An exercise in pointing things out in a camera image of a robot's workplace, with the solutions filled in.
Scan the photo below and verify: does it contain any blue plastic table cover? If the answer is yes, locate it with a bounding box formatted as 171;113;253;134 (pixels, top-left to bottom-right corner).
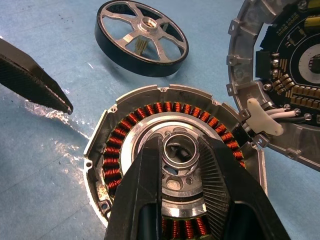
0;0;320;240

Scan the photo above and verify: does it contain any black wire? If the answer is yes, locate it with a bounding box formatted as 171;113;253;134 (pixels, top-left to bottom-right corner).
274;116;310;125

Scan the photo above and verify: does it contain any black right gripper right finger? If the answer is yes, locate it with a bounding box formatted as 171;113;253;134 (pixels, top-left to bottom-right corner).
196;135;291;240

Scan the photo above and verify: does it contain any spoked rotor with black rim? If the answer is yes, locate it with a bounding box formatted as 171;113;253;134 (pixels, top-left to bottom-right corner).
94;0;189;78

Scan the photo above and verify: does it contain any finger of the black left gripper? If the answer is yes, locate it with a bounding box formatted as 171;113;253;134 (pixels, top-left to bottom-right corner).
0;37;74;116

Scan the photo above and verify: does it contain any motor housing with copper coils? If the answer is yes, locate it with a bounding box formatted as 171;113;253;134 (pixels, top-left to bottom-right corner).
83;84;269;240

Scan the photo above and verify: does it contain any silver lid with circuit board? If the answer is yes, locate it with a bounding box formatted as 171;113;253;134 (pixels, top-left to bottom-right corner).
225;0;320;173

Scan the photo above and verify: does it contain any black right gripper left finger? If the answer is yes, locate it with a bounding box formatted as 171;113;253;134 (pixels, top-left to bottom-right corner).
104;135;164;240

